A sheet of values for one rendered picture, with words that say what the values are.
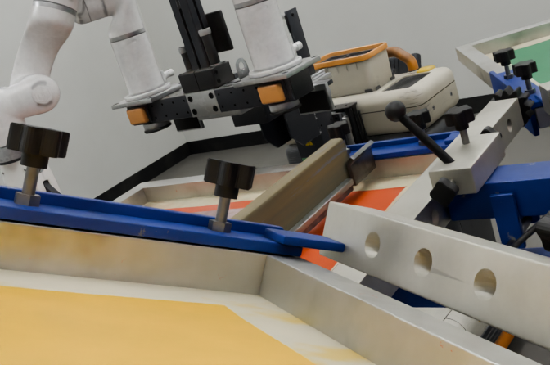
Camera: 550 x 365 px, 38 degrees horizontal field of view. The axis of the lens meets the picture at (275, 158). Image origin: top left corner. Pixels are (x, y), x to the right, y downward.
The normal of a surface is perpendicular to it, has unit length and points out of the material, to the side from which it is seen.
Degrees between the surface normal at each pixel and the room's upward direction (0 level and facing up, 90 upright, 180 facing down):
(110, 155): 90
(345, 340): 58
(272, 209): 90
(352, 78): 92
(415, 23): 90
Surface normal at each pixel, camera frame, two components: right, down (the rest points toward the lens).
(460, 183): -0.51, 0.38
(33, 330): 0.19, -0.98
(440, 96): 0.76, -0.07
